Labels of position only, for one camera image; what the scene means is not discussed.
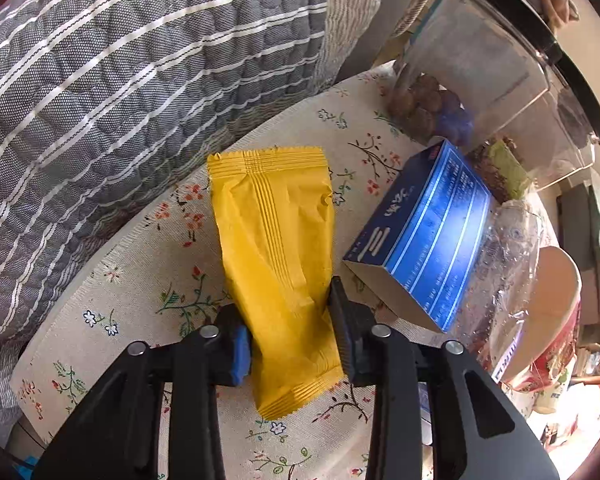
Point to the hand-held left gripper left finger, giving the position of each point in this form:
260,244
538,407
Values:
239,355

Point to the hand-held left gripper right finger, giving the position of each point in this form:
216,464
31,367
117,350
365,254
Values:
352,350

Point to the yellow snack packet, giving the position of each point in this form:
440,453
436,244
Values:
275,260

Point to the blue cardboard box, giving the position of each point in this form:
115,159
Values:
430,240

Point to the clear plastic wrap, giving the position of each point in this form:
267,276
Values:
510,260

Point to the red instant noodle bowl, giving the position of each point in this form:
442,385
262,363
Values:
550,310

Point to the white paper cup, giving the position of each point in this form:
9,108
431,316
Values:
550,397

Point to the floral tablecloth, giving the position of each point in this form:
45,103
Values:
130,270

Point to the green cake slice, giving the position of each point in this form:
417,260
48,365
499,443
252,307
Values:
505,165

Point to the brown and blue candy balls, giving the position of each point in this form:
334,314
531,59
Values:
430,105

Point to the grey striped quilt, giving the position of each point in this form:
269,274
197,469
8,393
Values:
105,85

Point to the clear jar with black lid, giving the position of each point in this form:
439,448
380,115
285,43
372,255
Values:
480,60

